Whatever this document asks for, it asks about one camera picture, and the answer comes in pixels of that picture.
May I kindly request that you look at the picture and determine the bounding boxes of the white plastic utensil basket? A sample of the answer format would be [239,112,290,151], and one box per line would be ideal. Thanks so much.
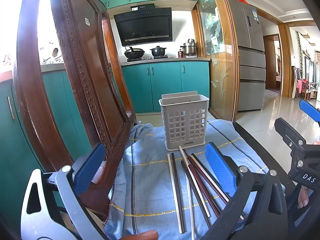
[158,91,209,151]

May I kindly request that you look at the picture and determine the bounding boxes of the cream white chopstick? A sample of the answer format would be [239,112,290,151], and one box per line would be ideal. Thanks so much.
[191,153,245,222]

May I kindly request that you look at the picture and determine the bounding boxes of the maroon chopstick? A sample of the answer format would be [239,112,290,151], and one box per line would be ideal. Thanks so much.
[191,153,245,221]

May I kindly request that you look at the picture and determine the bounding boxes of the carved wooden chair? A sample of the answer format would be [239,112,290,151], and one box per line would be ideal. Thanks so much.
[13,0,135,219]

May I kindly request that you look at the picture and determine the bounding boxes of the black range hood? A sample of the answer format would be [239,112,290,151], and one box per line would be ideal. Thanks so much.
[114,7,173,47]

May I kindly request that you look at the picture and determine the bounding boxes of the silver refrigerator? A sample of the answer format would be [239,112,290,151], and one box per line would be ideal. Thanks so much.
[228,0,266,112]

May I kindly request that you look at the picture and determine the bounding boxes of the black cooking pot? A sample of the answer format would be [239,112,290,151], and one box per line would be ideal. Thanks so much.
[150,46,166,57]

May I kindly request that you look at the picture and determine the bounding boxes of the left hand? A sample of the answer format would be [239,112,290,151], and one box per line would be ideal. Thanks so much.
[120,230,158,240]

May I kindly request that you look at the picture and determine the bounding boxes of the steel stock pot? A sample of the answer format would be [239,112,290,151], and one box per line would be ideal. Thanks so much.
[181,38,197,56]

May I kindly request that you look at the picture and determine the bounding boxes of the right hand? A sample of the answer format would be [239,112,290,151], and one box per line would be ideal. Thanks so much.
[298,186,309,209]

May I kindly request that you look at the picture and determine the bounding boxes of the glass sliding door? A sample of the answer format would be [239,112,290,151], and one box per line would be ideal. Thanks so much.
[191,0,240,121]

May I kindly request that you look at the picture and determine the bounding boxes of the teal lower kitchen cabinets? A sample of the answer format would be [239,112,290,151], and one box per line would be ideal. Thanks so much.
[1,61,209,232]

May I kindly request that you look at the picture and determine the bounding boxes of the black wok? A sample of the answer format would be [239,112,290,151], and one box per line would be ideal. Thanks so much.
[124,46,145,60]

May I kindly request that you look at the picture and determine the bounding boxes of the reddish brown chopstick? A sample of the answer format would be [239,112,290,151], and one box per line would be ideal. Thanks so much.
[187,157,221,217]

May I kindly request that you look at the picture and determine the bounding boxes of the black short chopstick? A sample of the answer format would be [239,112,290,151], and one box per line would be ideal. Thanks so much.
[181,160,211,228]

